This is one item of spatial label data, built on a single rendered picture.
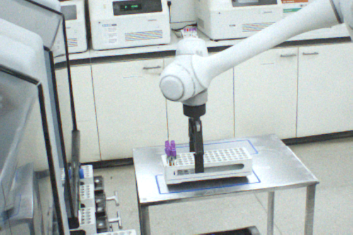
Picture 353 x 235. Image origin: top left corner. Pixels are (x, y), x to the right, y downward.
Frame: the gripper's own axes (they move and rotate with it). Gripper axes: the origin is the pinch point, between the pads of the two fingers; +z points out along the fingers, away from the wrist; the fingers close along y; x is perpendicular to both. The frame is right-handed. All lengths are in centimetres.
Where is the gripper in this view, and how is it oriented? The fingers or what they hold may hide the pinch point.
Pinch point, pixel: (196, 159)
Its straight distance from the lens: 168.6
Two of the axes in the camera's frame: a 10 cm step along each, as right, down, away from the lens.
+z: 0.5, 9.5, 3.1
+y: -1.3, -3.0, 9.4
